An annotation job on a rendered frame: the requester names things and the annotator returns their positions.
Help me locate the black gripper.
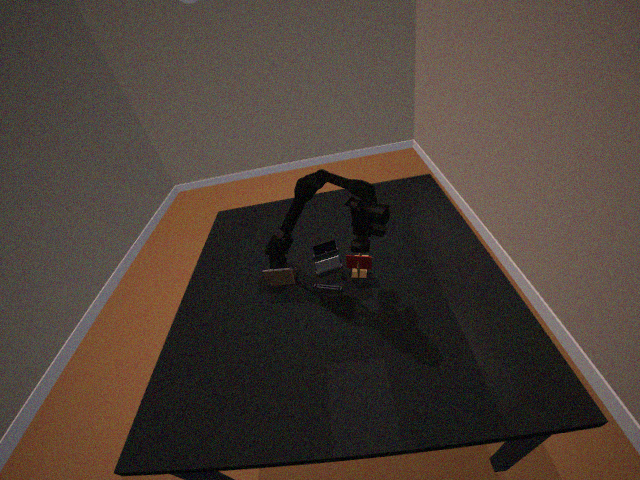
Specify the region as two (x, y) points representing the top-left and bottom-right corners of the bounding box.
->
(351, 219), (370, 253)

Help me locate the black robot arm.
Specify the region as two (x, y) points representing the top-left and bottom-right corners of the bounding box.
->
(264, 169), (390, 270)

